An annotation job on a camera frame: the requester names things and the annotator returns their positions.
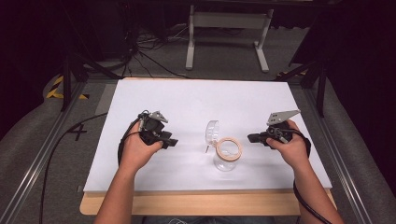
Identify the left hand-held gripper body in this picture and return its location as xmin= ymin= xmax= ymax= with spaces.
xmin=137 ymin=109 xmax=169 ymax=147

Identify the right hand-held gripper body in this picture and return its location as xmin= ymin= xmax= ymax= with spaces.
xmin=265 ymin=108 xmax=302 ymax=145

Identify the clear glass jar hinged lid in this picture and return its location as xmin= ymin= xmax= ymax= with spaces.
xmin=204 ymin=119 xmax=244 ymax=173

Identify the person's right hand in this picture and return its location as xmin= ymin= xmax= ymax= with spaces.
xmin=265 ymin=119 xmax=311 ymax=172

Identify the person's left hand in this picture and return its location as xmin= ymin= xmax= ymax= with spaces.
xmin=119 ymin=121 xmax=164 ymax=173

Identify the black tripod stand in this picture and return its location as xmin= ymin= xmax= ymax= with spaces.
xmin=275 ymin=58 xmax=329 ymax=119
xmin=60 ymin=50 xmax=123 ymax=113

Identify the yellow black floor tape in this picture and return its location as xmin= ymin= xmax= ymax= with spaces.
xmin=45 ymin=76 xmax=91 ymax=101

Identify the left hand-held gripper black cable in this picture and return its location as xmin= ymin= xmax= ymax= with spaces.
xmin=117 ymin=114 xmax=145 ymax=166

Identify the aluminium floor rail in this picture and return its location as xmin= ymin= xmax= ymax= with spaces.
xmin=302 ymin=87 xmax=374 ymax=224
xmin=0 ymin=79 xmax=88 ymax=224

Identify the bundle of black floor cables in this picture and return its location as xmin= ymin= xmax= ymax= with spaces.
xmin=122 ymin=22 xmax=192 ymax=80

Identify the long black floor cable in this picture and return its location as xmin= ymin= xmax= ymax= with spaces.
xmin=38 ymin=112 xmax=108 ymax=224

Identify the grey metal table frame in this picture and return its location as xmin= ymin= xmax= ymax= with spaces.
xmin=185 ymin=4 xmax=276 ymax=74

